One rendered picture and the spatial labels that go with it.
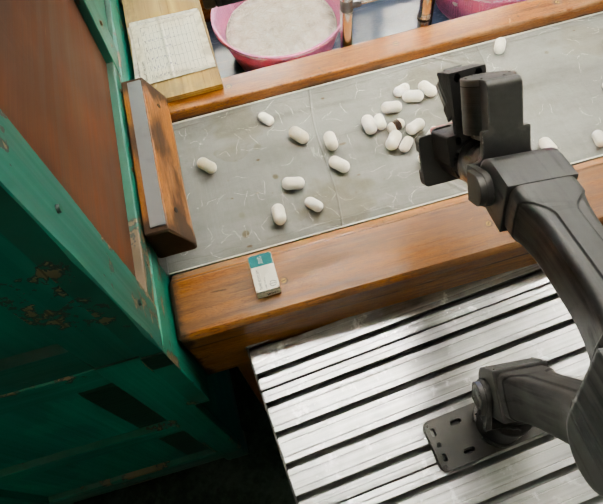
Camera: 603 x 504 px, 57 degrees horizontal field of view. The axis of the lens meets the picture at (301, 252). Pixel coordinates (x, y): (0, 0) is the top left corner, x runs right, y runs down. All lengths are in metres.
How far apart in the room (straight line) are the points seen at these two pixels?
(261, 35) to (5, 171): 0.81
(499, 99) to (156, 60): 0.68
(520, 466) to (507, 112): 0.48
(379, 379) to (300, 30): 0.69
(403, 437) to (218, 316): 0.31
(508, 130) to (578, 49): 0.58
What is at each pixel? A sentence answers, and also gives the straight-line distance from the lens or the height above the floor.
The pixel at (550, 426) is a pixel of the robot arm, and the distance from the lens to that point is 0.61.
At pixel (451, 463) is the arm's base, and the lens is 0.82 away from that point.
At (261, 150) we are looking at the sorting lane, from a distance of 0.96.
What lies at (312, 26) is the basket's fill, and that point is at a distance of 1.18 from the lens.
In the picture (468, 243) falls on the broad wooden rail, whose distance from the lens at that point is 0.84.
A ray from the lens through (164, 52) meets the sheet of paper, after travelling 1.11.
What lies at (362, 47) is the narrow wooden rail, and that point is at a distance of 1.08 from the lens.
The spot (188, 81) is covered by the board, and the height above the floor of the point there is 0.78.
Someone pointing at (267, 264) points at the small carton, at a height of 0.79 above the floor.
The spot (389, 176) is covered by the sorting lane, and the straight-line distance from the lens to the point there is 0.92.
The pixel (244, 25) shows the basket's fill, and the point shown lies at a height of 0.73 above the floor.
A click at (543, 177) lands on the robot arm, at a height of 1.05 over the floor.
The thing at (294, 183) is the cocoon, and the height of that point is 0.76.
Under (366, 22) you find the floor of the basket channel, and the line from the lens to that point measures 1.27.
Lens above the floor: 1.48
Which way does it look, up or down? 62 degrees down
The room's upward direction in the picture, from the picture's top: 9 degrees counter-clockwise
